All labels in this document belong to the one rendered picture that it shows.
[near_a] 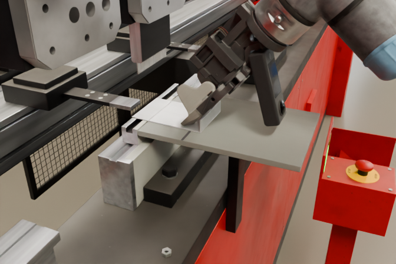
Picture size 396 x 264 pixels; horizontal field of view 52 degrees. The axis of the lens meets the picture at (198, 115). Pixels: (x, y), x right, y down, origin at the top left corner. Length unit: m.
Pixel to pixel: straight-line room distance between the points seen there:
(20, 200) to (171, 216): 1.66
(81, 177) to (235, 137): 1.76
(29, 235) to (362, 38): 0.47
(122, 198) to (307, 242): 1.36
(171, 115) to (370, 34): 0.35
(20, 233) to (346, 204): 0.70
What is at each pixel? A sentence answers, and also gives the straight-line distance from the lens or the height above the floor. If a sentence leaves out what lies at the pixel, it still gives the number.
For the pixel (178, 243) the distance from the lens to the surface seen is 0.64.
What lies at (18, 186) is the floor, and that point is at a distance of 2.39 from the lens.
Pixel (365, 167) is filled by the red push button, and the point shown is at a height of 0.81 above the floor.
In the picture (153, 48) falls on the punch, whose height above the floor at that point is 1.11.
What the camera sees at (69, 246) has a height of 0.88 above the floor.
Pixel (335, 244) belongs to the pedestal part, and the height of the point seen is 0.54.
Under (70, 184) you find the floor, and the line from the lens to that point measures 2.31.
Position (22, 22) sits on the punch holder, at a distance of 0.42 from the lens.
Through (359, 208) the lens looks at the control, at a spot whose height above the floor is 0.72.
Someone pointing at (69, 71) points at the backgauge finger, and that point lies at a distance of 0.85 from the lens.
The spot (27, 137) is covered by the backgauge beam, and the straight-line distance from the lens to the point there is 0.85.
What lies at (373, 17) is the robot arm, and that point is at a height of 1.21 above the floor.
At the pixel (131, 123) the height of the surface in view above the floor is 1.00.
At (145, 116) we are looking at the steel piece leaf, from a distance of 0.71.
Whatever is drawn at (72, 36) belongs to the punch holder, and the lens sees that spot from 0.46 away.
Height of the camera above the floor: 1.33
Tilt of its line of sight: 27 degrees down
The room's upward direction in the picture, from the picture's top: straight up
